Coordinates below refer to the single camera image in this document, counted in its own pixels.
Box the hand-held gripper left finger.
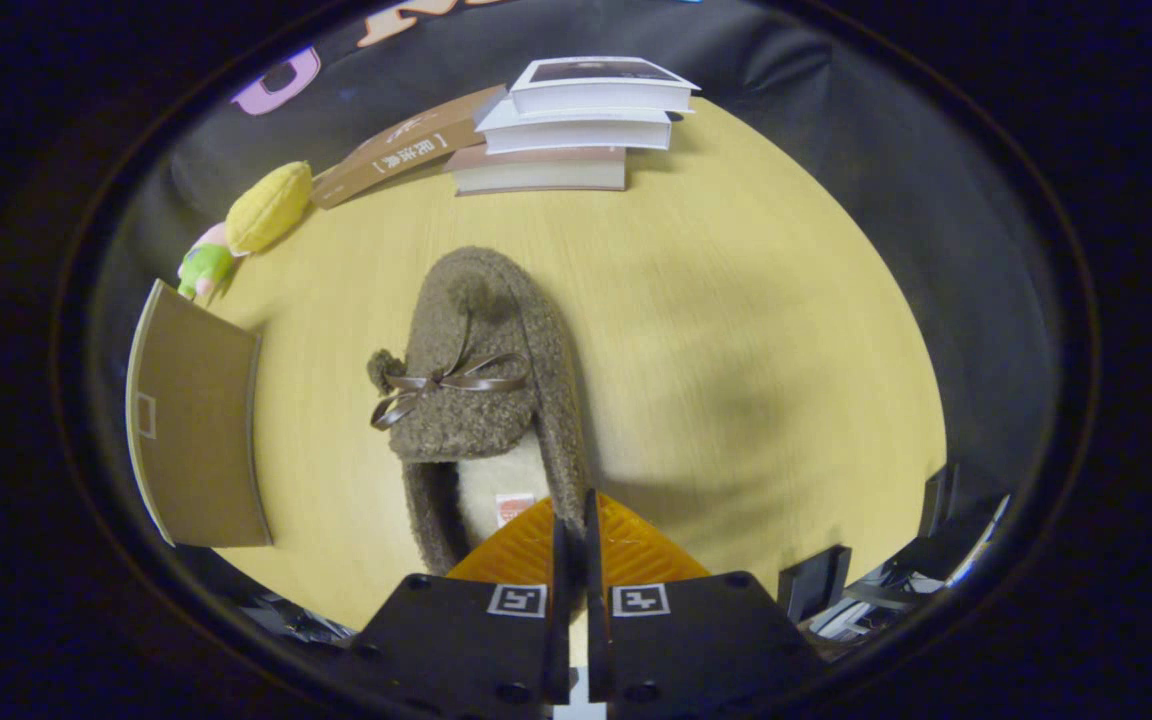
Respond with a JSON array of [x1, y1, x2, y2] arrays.
[[351, 487, 575, 720]]

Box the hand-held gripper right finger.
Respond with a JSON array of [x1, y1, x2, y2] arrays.
[[584, 487, 822, 720]]

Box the brown fluffy shoe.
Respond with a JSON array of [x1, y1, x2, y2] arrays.
[[366, 246, 592, 576]]

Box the beige fabric storage box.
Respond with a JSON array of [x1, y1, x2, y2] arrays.
[[124, 279, 274, 549]]

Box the black block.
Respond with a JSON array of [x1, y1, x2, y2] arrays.
[[778, 545, 853, 626]]

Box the black upright panel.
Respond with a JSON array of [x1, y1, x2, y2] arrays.
[[921, 462, 959, 541]]

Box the pinkish brown book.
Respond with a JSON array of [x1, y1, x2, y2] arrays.
[[444, 144, 629, 195]]

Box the plain white book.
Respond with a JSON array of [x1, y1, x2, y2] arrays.
[[474, 97, 675, 155]]

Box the pink and green plush toy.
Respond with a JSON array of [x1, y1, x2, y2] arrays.
[[176, 222, 237, 301]]

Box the yellow round plush toy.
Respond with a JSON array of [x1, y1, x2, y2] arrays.
[[225, 161, 314, 255]]

